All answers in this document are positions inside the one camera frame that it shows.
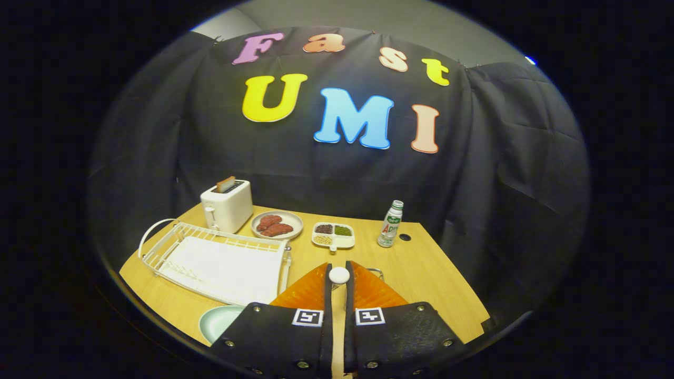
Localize white wire dish rack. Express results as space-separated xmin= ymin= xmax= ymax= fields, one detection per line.
xmin=138 ymin=218 xmax=292 ymax=306

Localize white divided dish with grains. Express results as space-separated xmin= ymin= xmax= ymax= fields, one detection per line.
xmin=312 ymin=222 xmax=355 ymax=253

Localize black backdrop cloth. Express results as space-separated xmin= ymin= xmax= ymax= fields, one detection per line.
xmin=87 ymin=26 xmax=590 ymax=337

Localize white green-label drink bottle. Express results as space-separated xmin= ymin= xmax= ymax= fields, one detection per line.
xmin=377 ymin=200 xmax=404 ymax=248

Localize small beige plate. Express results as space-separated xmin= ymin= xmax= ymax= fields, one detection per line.
xmin=251 ymin=211 xmax=304 ymax=241

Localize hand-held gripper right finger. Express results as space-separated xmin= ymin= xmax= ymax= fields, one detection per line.
xmin=345 ymin=261 xmax=467 ymax=377

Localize white toaster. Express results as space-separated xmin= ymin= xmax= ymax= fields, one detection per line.
xmin=200 ymin=180 xmax=254 ymax=234

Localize light green plate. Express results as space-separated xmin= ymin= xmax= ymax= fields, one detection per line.
xmin=199 ymin=305 xmax=245 ymax=345

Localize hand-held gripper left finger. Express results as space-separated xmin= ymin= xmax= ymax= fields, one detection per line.
xmin=211 ymin=262 xmax=333 ymax=379

